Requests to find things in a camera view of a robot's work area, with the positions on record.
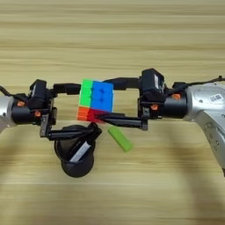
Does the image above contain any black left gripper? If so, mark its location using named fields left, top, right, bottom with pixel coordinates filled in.
left=11, top=83, right=99, bottom=142

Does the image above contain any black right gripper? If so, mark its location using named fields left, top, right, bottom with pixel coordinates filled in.
left=95, top=76, right=188, bottom=132

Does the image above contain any colourful puzzle cube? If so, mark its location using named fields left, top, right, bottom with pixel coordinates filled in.
left=76, top=78, right=115, bottom=124

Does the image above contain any black marker pen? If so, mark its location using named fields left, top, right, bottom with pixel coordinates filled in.
left=69, top=121, right=103, bottom=161

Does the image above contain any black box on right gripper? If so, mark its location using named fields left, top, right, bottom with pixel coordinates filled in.
left=139, top=68, right=167, bottom=102

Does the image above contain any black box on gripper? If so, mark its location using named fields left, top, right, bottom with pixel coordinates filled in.
left=29, top=79, right=48, bottom=110
left=139, top=68, right=167, bottom=102

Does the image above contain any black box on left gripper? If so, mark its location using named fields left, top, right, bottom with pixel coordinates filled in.
left=29, top=79, right=48, bottom=110

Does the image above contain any green rectangular block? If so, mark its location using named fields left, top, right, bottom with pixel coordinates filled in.
left=107, top=126, right=134, bottom=153

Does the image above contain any black mesh pen cup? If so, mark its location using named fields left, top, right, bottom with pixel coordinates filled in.
left=54, top=124, right=96, bottom=178

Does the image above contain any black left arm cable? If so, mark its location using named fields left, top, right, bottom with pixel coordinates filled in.
left=0, top=85, right=31, bottom=102

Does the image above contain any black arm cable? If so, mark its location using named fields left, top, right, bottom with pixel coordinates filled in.
left=172, top=76, right=225, bottom=90
left=0, top=85, right=31, bottom=102

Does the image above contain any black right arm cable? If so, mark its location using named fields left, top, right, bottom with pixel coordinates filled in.
left=172, top=76, right=225, bottom=90

